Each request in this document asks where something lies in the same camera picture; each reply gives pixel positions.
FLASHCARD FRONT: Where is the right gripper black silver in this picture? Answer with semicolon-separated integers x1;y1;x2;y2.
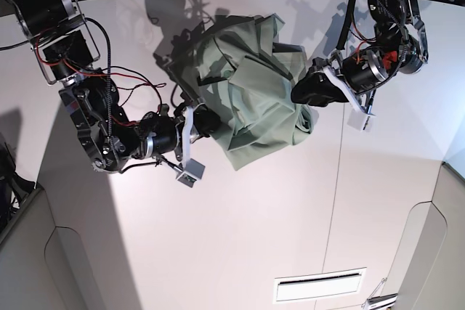
139;106;222;171

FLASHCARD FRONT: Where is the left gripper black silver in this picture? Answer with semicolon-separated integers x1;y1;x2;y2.
291;46;396;115

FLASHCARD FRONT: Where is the light green T-shirt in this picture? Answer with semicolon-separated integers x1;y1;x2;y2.
165;14;314;170

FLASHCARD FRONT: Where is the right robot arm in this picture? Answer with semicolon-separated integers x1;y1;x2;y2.
6;0;219;183

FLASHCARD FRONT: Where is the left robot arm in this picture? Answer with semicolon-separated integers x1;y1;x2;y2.
291;0;429;115

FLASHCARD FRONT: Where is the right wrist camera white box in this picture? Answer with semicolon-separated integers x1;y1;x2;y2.
177;159;205;188

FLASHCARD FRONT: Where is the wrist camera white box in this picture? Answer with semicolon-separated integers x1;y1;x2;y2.
177;159;205;188
347;110;376;132

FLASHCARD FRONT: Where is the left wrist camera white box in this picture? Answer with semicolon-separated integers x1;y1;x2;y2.
347;110;376;132

